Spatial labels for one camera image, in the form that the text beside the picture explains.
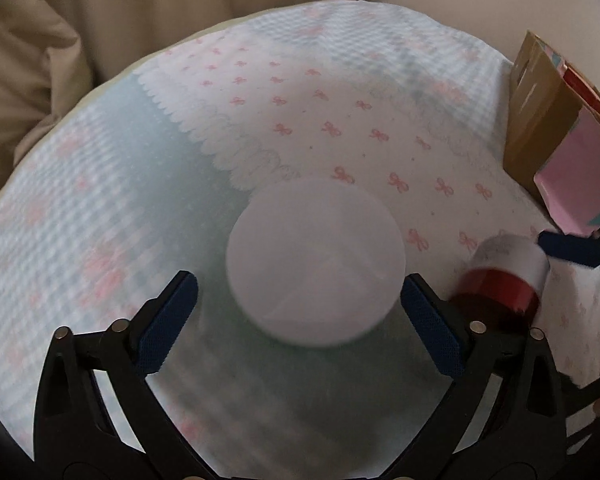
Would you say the pink box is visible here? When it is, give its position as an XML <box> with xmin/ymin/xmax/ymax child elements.
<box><xmin>502</xmin><ymin>30</ymin><xmax>600</xmax><ymax>237</ymax></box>

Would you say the red and white can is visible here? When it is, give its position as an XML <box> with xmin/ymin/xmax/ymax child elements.
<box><xmin>449</xmin><ymin>234</ymin><xmax>551</xmax><ymax>335</ymax></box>

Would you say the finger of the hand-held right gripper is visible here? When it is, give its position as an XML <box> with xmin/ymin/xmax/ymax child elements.
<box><xmin>560</xmin><ymin>371</ymin><xmax>600</xmax><ymax>412</ymax></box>
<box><xmin>537</xmin><ymin>214</ymin><xmax>600</xmax><ymax>268</ymax></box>

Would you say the beige curtain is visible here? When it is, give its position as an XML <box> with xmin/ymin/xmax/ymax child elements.
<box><xmin>0</xmin><ymin>0</ymin><xmax>377</xmax><ymax>213</ymax></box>

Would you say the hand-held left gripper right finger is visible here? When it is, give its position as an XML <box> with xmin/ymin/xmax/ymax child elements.
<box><xmin>380</xmin><ymin>273</ymin><xmax>567</xmax><ymax>480</ymax></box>

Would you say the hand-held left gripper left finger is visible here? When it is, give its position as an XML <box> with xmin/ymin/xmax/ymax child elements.
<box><xmin>32</xmin><ymin>270</ymin><xmax>216</xmax><ymax>480</ymax></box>

